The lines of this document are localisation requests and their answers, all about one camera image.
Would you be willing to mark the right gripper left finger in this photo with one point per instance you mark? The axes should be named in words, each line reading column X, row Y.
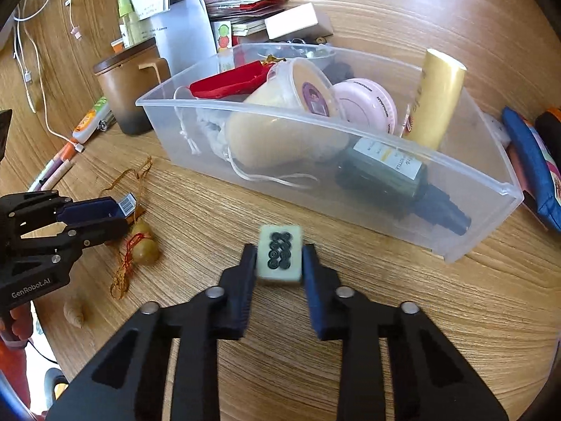
column 126, row 379

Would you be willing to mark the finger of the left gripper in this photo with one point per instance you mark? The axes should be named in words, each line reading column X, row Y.
column 70, row 243
column 29, row 211

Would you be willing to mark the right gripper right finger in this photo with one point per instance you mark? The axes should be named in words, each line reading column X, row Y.
column 431, row 379

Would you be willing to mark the small black barcode box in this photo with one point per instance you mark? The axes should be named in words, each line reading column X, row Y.
column 126, row 207

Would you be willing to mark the white drawstring cloth pouch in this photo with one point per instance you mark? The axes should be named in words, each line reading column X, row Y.
column 214, row 132

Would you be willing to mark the mahjong tile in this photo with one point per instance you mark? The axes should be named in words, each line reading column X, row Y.
column 279, row 257

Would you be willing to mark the dark green glass bottle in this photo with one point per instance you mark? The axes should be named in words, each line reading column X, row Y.
column 397, row 183

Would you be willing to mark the red velvet pouch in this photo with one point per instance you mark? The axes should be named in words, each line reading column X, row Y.
column 241, row 80

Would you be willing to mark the beige drink cup with lid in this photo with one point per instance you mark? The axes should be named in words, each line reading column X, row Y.
column 298, row 98

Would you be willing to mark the pink round compact case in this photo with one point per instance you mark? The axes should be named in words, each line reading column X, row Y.
column 366, row 103

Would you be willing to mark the yellow lotion tube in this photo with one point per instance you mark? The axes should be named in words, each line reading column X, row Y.
column 439, row 89

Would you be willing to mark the left hand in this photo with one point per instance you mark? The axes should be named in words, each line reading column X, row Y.
column 19, row 328

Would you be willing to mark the purple marker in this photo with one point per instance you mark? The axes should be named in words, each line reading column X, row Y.
column 50, row 167

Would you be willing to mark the pink white pen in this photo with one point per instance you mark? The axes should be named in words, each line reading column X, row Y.
column 57, row 175

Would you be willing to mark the orange capped marker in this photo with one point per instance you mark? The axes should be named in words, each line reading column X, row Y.
column 69, row 150

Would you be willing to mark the gourd charm with tassel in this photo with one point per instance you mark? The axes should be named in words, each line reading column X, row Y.
column 141, row 247

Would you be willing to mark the keys bunch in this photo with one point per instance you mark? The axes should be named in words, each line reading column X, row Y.
column 106, row 122

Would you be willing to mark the brown ceramic mug with lid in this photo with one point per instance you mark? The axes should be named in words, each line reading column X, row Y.
column 128, row 75

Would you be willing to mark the orange packet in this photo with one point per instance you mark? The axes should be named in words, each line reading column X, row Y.
column 118, row 45

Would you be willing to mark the green cap lotion bottle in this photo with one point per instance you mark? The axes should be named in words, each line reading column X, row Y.
column 133, row 30

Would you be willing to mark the blue colourful pencil pouch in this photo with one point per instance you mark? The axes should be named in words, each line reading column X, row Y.
column 538, row 166

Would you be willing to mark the clear plastic storage bin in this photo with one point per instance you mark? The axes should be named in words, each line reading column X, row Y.
column 470, row 165

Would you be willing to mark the fruit pattern box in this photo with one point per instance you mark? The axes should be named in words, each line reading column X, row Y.
column 223, row 39

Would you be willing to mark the black orange zip case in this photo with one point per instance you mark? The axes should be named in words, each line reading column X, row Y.
column 548, row 127

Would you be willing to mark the stack of booklets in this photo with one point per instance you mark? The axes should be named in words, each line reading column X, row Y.
column 245, row 17

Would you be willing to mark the small bowl of trinkets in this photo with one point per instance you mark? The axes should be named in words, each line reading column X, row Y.
column 321, row 55

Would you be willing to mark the white rectangular box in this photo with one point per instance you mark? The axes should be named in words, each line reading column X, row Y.
column 302, row 21

